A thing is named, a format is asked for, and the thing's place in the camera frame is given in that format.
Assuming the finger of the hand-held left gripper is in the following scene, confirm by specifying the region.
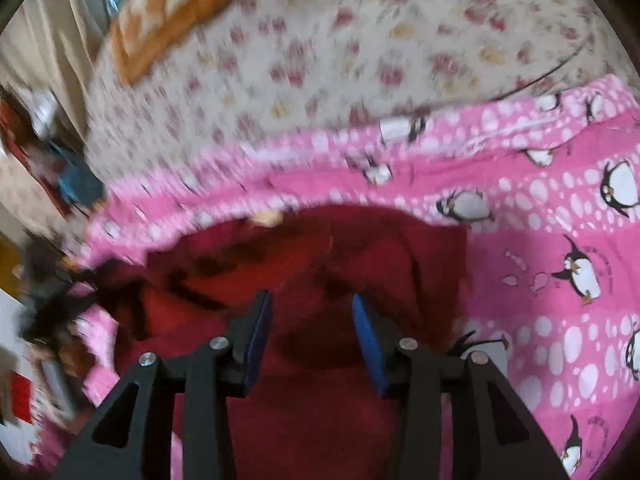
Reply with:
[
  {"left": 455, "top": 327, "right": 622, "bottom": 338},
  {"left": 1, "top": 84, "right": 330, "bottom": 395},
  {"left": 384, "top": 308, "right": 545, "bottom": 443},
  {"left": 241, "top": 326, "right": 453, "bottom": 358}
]
[{"left": 75, "top": 259, "right": 151, "bottom": 313}]

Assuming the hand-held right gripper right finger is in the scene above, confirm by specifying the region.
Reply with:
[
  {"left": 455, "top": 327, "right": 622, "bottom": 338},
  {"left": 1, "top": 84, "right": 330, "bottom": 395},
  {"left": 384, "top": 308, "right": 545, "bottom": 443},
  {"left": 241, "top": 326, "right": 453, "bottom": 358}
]
[{"left": 351, "top": 293, "right": 571, "bottom": 480}]

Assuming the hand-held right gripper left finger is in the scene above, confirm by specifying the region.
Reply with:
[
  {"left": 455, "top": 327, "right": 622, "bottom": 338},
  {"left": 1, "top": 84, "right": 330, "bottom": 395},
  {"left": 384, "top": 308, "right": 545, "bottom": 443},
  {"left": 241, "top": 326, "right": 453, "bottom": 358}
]
[{"left": 50, "top": 289, "right": 274, "bottom": 480}]

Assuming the red garment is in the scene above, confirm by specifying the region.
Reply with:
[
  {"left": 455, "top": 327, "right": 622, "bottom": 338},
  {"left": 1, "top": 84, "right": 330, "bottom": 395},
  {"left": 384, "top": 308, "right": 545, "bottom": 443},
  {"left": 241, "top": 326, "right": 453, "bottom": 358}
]
[{"left": 112, "top": 204, "right": 473, "bottom": 480}]

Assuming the blue cloth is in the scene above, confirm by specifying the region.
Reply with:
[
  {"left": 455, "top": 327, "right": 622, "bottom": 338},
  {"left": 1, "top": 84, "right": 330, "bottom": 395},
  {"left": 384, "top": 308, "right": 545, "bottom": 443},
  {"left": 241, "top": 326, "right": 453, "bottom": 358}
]
[{"left": 56, "top": 147, "right": 107, "bottom": 208}]

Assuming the pink penguin print blanket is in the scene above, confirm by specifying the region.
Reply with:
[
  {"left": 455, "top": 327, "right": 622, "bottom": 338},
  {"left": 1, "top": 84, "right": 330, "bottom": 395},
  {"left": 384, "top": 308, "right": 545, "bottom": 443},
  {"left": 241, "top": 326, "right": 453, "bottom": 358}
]
[{"left": 30, "top": 74, "right": 640, "bottom": 480}]

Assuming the beige curtain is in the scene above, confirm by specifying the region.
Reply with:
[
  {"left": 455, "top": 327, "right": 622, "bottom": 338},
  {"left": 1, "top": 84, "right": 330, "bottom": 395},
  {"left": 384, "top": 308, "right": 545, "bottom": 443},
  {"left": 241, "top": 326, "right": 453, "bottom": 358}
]
[{"left": 0, "top": 0, "right": 112, "bottom": 141}]

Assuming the orange patterned pillow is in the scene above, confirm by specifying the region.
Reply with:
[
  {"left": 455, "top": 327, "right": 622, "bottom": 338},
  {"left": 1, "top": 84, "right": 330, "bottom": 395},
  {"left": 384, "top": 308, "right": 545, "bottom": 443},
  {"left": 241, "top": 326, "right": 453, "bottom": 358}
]
[{"left": 109, "top": 0, "right": 268, "bottom": 87}]

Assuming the floral bedsheet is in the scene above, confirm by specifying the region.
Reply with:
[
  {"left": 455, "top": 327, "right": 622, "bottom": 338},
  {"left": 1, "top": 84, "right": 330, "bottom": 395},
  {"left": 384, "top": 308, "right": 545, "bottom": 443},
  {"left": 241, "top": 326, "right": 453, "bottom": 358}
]
[{"left": 82, "top": 0, "right": 621, "bottom": 196}]

